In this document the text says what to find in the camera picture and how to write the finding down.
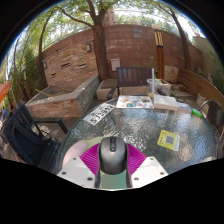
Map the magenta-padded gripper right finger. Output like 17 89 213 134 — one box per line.
125 143 169 189

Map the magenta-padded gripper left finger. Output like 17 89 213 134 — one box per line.
56 143 101 189

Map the dark grey computer mouse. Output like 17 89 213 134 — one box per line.
98 136 129 176

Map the yellow card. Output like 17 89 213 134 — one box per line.
156 129 181 152

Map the black bag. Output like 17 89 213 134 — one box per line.
8 119 51 164

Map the white number plate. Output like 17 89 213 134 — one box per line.
82 102 116 127

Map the colourful picture book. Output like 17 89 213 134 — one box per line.
115 95 155 110

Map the thin blue-white book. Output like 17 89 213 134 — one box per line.
176 101 193 111

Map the green packet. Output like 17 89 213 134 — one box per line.
190 108 203 118

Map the black slatted chair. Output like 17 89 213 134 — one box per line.
1 103 69 171

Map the clear plastic cup with straw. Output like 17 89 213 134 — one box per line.
146 68 161 98

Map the low concrete planter box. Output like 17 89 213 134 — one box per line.
95 78 118 101

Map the dark wooden bench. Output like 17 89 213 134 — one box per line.
107 66 156 100

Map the pale stone block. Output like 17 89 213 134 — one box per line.
164 65 179 84

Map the curved wooden bench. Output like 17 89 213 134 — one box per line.
176 68 224 111

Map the thin curved tree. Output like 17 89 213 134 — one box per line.
38 6 68 89

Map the forked tree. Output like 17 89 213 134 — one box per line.
56 0 116 81

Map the slim leaning tree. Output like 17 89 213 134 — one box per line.
158 3 193 71

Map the white wall box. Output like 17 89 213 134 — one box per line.
110 58 121 72

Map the wooden garden lamp post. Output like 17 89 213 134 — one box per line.
151 23 165 80

